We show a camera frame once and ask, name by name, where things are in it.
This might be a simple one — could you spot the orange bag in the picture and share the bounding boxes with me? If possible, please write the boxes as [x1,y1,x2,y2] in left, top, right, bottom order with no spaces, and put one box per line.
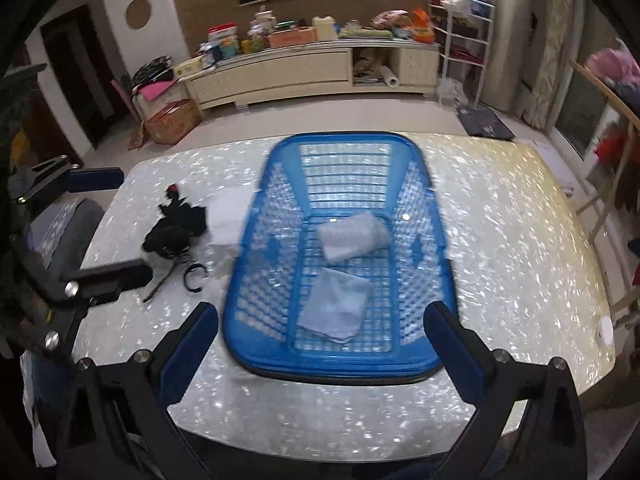
[411,7,435,43]

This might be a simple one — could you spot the pink folder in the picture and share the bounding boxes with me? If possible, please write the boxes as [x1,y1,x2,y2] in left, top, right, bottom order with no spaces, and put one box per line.
[132,77,176,103]

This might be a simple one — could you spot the wooden drying rack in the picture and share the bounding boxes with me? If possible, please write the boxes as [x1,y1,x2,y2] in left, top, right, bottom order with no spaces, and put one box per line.
[570,57,640,331]

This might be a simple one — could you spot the cream plastic jug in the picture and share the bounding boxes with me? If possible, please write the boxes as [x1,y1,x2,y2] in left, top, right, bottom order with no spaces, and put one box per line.
[312,15,338,42]

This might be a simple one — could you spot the patterned curtain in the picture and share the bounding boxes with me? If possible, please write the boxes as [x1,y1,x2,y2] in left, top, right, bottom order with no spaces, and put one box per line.
[522,0,583,128]

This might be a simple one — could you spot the dark wooden door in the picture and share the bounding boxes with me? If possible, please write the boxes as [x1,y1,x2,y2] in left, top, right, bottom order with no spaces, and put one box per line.
[40,5,121,148]

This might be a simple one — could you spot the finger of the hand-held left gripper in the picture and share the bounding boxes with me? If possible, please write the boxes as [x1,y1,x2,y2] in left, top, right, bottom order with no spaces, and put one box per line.
[35,260,154,353]
[12,156,125,206]

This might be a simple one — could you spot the grey printed cloth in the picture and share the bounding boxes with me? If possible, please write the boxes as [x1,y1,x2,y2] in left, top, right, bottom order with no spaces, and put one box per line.
[30,199,106,286]

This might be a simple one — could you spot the colourful printed box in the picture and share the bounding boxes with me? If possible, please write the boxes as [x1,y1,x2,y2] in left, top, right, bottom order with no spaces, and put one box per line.
[207,22,238,61]

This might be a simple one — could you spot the pink clothes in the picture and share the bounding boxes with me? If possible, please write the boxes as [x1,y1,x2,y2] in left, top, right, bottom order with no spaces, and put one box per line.
[585,49,640,83]

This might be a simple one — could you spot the thin black strap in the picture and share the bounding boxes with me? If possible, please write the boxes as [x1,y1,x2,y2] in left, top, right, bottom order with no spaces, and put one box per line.
[142,259,183,303]

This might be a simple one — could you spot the cream flat box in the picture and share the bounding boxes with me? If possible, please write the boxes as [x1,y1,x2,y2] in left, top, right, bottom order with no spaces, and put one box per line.
[172,55,208,78]

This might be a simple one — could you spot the green folded cloth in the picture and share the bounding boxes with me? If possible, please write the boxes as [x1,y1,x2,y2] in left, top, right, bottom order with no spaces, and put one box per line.
[339,27,396,40]

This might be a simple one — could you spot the white metal shelf rack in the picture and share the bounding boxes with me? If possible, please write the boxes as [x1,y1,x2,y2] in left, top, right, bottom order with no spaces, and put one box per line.
[427,0,496,106]

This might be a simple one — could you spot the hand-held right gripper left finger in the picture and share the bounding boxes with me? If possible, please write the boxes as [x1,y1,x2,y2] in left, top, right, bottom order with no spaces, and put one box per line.
[65,301,221,480]

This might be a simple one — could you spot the black cloth with red tag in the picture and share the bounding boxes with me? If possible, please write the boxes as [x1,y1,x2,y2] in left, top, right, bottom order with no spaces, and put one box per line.
[142,185,208,261]

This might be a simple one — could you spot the black patterned bag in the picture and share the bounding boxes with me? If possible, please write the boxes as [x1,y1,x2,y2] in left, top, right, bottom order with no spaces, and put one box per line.
[132,55,173,86]

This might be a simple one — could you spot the white plastic bag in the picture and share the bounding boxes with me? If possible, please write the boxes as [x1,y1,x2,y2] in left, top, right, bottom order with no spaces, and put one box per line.
[437,79,471,106]

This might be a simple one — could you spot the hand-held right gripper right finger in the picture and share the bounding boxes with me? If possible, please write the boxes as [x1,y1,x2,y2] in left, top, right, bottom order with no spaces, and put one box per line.
[423,301,588,480]

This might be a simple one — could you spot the white towel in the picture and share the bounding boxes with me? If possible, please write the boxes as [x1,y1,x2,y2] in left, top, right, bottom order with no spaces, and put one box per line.
[317,211,388,262]

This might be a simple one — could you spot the dark floor mat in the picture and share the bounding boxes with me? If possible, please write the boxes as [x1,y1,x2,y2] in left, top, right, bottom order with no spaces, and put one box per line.
[456,106,516,141]

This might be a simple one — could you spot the light blue cloth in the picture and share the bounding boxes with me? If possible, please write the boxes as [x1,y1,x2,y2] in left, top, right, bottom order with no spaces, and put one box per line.
[297,267,372,343]

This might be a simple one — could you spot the blue plastic basket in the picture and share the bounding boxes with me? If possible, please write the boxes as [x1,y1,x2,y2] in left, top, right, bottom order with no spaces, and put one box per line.
[221,131,458,386]

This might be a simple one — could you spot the cream television cabinet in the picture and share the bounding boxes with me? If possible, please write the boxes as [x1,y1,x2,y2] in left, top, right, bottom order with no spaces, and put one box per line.
[177,40,443,110]

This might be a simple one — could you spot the pink box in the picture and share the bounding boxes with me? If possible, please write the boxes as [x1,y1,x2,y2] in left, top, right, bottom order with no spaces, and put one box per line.
[267,27,316,50]

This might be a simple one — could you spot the orange cardboard box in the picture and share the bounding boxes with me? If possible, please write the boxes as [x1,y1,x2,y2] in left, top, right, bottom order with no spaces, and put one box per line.
[144,100,203,146]

